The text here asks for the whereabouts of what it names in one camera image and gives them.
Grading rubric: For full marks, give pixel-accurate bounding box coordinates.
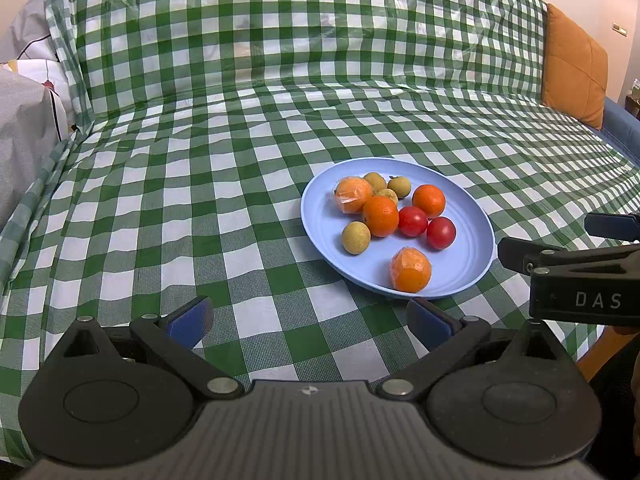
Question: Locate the grey crumpled cloth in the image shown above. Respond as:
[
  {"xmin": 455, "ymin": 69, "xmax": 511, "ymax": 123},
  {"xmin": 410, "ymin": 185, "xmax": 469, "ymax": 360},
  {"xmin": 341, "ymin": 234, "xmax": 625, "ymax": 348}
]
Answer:
[{"xmin": 0, "ymin": 67, "xmax": 62, "ymax": 228}]

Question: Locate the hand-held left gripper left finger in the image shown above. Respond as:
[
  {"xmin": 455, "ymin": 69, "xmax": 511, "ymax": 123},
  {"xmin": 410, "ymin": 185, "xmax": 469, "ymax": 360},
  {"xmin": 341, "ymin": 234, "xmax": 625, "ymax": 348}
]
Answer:
[{"xmin": 47, "ymin": 296, "xmax": 246, "ymax": 399}]

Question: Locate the bare orange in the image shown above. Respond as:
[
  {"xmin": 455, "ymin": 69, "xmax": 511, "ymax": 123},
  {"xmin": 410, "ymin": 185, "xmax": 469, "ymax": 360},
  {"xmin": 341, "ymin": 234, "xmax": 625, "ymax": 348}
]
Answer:
[
  {"xmin": 362, "ymin": 195, "xmax": 400, "ymax": 238},
  {"xmin": 412, "ymin": 184, "xmax": 447, "ymax": 219}
]

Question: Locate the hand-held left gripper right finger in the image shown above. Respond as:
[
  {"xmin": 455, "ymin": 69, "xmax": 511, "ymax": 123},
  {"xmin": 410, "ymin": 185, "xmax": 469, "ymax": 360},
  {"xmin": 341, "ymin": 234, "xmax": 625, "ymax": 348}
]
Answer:
[{"xmin": 375, "ymin": 297, "xmax": 577, "ymax": 401}]

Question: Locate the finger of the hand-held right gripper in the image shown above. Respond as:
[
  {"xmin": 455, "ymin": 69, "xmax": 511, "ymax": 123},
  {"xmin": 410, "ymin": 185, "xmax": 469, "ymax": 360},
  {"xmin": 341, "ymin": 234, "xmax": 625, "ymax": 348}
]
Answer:
[
  {"xmin": 497, "ymin": 236, "xmax": 640, "ymax": 277},
  {"xmin": 584, "ymin": 212, "xmax": 640, "ymax": 242}
]

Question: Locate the blue sofa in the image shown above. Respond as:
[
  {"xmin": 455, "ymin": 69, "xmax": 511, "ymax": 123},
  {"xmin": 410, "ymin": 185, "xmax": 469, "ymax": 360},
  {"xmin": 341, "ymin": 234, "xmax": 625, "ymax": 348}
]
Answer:
[{"xmin": 597, "ymin": 97, "xmax": 640, "ymax": 167}]

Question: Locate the green checkered tablecloth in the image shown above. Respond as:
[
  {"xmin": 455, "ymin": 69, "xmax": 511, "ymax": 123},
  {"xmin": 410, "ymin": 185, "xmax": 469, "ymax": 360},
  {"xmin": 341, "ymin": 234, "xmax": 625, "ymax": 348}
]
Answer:
[{"xmin": 0, "ymin": 0, "xmax": 640, "ymax": 463}]

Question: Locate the white printed bedding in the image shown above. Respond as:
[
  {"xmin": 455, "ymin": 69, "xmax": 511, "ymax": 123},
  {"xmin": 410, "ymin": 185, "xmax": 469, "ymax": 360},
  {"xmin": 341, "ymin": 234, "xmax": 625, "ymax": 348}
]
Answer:
[{"xmin": 0, "ymin": 0, "xmax": 83, "ymax": 142}]

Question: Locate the red tomato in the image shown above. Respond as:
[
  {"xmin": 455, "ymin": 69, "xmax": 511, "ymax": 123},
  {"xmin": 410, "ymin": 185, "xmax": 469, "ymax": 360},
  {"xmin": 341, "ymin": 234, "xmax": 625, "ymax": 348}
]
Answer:
[
  {"xmin": 426, "ymin": 216, "xmax": 457, "ymax": 250},
  {"xmin": 398, "ymin": 206, "xmax": 429, "ymax": 238}
]

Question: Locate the orange cushion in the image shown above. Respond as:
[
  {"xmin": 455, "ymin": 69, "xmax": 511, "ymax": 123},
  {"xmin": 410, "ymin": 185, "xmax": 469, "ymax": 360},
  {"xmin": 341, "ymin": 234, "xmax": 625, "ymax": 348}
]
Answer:
[{"xmin": 541, "ymin": 3, "xmax": 609, "ymax": 131}]

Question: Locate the plastic-wrapped orange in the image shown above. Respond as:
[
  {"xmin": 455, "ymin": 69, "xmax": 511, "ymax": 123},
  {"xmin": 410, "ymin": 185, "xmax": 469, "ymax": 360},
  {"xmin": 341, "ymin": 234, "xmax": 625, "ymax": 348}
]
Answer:
[
  {"xmin": 389, "ymin": 246, "xmax": 433, "ymax": 294},
  {"xmin": 333, "ymin": 176, "xmax": 374, "ymax": 216}
]

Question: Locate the light blue plate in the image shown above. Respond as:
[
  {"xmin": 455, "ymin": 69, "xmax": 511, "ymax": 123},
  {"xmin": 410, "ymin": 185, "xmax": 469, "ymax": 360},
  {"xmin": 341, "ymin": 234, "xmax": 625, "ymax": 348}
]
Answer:
[{"xmin": 300, "ymin": 157, "xmax": 496, "ymax": 301}]

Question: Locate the person's right forearm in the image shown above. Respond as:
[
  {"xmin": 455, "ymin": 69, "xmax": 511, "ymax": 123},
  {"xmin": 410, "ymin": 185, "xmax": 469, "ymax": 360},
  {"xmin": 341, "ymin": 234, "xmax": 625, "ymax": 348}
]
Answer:
[{"xmin": 587, "ymin": 325, "xmax": 640, "ymax": 468}]

